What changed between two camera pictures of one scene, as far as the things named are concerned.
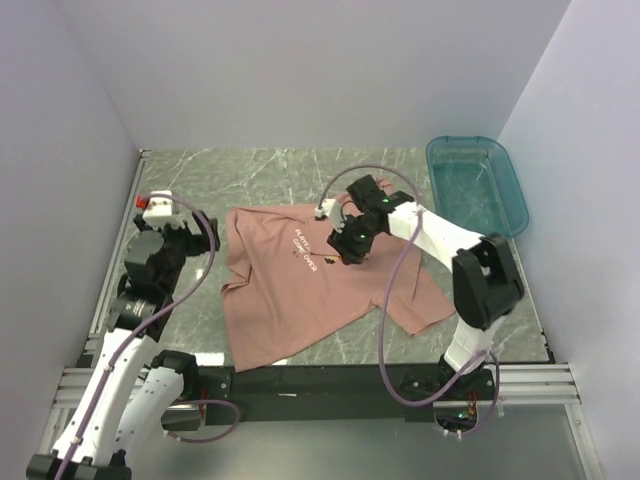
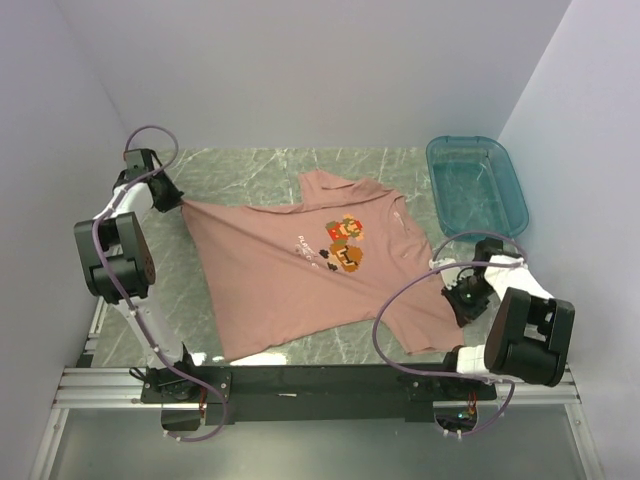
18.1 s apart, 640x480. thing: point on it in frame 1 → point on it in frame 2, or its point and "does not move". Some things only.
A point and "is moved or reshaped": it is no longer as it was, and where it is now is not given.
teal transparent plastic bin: (472, 185) does not move
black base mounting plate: (343, 394) does not move
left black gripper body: (182, 242) → (170, 194)
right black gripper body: (357, 234) → (470, 296)
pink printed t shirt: (284, 282) is moved or reshaped
